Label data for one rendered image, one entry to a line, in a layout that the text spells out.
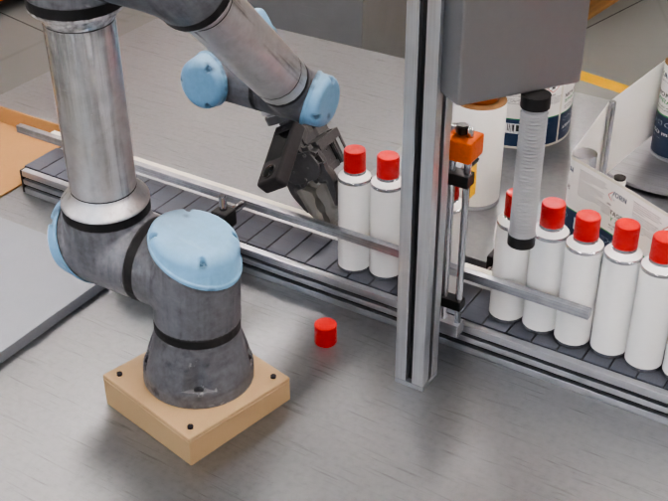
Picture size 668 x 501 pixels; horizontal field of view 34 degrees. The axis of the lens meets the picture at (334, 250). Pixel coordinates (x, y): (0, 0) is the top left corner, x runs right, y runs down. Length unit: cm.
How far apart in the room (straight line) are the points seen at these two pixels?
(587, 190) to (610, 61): 313
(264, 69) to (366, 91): 103
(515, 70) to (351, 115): 102
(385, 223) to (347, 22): 224
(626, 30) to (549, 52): 379
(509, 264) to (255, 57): 47
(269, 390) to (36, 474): 32
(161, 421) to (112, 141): 37
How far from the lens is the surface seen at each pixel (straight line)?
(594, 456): 151
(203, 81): 157
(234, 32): 132
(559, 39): 134
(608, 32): 509
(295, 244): 179
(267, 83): 143
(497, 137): 184
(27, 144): 228
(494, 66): 130
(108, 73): 135
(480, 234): 183
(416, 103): 135
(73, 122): 138
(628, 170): 204
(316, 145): 169
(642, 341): 155
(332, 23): 387
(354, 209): 165
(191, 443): 145
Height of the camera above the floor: 185
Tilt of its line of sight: 33 degrees down
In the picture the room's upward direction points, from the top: straight up
